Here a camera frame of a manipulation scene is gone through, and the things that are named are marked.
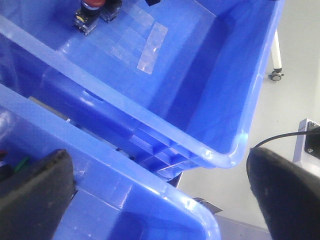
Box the blue plastic crate right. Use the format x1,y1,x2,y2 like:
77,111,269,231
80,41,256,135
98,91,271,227
0,0,284,180

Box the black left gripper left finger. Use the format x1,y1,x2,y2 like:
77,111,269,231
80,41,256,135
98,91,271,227
0,149,76,240

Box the black cable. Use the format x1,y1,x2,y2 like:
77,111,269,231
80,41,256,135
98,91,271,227
246,128,320,176

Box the white caster leg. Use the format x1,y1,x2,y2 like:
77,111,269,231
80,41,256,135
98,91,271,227
269,30,283,82

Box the clear tape strip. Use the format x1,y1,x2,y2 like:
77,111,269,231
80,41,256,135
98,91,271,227
137,22,168,75

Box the blue plastic crate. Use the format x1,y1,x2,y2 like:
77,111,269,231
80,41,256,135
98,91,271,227
0,0,284,180
0,86,221,240

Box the red mushroom push button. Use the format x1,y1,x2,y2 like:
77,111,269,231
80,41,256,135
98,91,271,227
73,0,106,36

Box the blue plastic crate left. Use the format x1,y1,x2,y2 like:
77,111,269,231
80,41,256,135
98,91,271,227
0,86,221,240

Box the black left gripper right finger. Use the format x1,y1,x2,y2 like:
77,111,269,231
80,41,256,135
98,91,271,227
246,147,320,240

